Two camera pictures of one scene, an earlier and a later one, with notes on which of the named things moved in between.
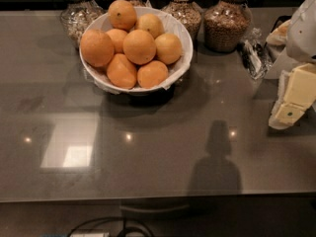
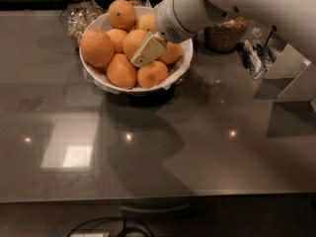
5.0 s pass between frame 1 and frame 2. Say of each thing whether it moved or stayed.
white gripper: moved
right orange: stayed
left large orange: stayed
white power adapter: stayed
